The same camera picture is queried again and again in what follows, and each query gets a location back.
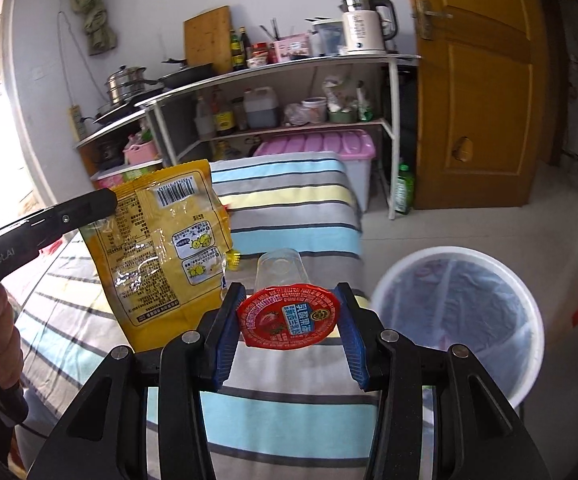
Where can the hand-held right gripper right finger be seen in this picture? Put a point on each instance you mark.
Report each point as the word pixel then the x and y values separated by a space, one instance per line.
pixel 355 345

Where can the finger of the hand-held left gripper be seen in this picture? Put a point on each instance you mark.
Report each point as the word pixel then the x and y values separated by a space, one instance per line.
pixel 79 210

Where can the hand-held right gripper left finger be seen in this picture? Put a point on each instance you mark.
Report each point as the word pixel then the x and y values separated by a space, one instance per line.
pixel 219 345

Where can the clear jelly cup red lid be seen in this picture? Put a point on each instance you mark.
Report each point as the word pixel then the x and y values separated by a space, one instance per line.
pixel 289 315

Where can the yellow snack packet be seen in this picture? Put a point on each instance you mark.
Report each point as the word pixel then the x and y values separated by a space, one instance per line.
pixel 159 260

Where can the white round bin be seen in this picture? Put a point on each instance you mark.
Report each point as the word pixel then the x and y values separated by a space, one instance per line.
pixel 519 350

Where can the pink plastic basket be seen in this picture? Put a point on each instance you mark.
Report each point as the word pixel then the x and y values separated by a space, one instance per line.
pixel 140 152

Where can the small yellow wrapper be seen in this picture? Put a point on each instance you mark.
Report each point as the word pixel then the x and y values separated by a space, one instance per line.
pixel 232 260

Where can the white power strip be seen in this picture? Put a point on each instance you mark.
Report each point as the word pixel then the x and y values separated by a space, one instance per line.
pixel 75 122

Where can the translucent bin liner bag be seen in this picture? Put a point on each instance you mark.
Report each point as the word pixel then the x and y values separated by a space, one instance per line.
pixel 449 300

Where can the steel steamer pot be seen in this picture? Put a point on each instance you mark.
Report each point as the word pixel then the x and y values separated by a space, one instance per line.
pixel 125 85

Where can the striped blanket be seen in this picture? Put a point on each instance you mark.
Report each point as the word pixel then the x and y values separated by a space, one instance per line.
pixel 294 220

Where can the yellow bag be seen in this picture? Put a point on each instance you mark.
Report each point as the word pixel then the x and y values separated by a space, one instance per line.
pixel 229 151

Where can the green drink bottle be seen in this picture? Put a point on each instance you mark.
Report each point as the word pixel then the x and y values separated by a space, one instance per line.
pixel 404 190

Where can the yellow label bottle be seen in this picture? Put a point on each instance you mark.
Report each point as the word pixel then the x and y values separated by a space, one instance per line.
pixel 223 117

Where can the black frying pan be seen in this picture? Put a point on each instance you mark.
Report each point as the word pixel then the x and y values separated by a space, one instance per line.
pixel 186 75

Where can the green hanging cloth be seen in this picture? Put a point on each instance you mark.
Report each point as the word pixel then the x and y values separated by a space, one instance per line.
pixel 94 20

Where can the dark liquid plastic jug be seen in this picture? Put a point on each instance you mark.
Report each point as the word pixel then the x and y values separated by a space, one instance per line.
pixel 260 110

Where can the wooden cutting board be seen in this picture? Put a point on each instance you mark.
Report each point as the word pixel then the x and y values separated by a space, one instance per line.
pixel 206 40

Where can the green label sauce bottle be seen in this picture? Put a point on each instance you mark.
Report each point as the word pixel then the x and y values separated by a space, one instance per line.
pixel 234 52

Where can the green bowl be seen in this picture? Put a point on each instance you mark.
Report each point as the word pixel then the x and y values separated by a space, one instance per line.
pixel 341 116

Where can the dark sauce bottle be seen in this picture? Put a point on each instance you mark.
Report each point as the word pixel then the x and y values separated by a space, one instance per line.
pixel 244 50

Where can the clear crumpled plastic bag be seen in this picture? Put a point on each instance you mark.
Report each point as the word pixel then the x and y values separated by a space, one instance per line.
pixel 295 115

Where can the red seasoning packet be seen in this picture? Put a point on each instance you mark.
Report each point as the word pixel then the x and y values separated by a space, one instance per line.
pixel 260 55

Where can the white plastic tub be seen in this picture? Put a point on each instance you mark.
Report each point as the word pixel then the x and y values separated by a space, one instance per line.
pixel 315 110

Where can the white printed bag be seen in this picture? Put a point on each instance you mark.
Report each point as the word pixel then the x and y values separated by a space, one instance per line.
pixel 338 92

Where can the white metal shelving rack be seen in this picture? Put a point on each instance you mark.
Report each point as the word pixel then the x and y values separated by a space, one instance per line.
pixel 289 67

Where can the pink utensil box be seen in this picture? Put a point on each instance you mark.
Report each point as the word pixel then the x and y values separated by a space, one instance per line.
pixel 291 47

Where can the wooden door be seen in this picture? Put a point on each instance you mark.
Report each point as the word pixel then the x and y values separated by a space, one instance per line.
pixel 474 100

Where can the clear plastic pitcher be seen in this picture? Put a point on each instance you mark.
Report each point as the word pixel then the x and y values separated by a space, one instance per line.
pixel 328 37

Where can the white electric kettle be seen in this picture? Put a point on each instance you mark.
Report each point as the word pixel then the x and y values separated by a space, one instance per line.
pixel 361 30

